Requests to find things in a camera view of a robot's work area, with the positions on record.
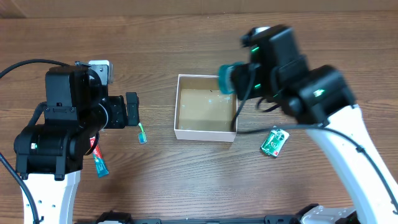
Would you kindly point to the green white toothbrush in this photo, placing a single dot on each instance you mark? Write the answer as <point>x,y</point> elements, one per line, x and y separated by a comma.
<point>142,135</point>

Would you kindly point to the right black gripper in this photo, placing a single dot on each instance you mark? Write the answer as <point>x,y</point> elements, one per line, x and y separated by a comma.
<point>237,86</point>

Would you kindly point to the red teal toothpaste tube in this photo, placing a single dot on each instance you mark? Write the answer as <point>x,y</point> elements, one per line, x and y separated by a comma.
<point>101,168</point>

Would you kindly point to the teal mouthwash bottle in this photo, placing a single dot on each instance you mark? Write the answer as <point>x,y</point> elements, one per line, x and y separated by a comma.
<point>224,78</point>

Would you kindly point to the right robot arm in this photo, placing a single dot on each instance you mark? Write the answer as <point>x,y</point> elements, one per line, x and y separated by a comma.
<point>325,107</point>

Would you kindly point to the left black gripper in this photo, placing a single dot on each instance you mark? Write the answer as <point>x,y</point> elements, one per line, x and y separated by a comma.
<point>132,109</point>

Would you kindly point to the white cardboard box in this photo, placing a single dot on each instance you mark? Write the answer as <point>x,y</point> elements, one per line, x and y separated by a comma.
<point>202,111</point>

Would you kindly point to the green white soap packet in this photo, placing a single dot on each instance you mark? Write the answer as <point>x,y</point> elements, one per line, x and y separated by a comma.
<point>275,142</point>

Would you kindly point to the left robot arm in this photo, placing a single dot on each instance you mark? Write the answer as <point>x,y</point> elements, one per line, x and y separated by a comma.
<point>51,148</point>

